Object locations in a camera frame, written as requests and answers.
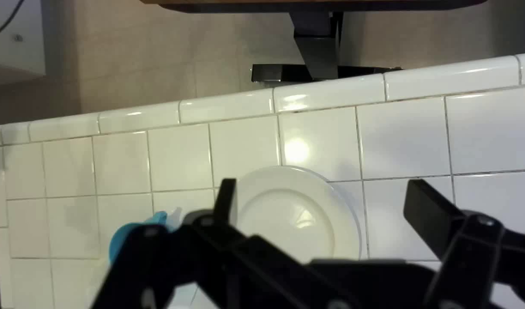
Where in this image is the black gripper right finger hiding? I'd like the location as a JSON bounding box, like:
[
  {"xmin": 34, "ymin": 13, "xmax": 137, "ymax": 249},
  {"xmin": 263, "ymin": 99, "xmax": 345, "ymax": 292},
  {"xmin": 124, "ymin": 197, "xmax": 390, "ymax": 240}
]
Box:
[{"xmin": 403, "ymin": 178, "xmax": 525, "ymax": 309}]

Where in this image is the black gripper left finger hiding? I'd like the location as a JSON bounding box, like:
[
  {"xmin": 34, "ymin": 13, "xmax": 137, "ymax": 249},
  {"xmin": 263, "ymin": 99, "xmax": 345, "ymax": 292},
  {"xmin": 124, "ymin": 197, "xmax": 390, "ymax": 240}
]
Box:
[{"xmin": 89, "ymin": 177, "xmax": 333, "ymax": 309}]

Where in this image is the white round dinner plate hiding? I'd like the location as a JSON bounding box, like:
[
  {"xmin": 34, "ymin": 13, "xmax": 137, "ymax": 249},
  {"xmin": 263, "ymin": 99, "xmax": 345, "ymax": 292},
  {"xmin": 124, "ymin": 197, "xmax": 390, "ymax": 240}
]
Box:
[{"xmin": 233, "ymin": 165, "xmax": 364, "ymax": 264}]

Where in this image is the wooden table with black leg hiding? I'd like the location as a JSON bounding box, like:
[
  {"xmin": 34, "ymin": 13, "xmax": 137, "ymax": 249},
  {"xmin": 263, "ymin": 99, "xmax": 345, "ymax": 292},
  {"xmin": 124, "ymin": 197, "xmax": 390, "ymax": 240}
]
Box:
[{"xmin": 141, "ymin": 0, "xmax": 487, "ymax": 86}]

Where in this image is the teal two-handled pot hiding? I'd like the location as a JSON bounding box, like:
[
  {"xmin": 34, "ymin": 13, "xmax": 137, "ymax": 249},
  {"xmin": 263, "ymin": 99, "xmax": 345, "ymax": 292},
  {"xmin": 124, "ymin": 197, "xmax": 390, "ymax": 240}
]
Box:
[{"xmin": 108, "ymin": 211, "xmax": 170, "ymax": 264}]

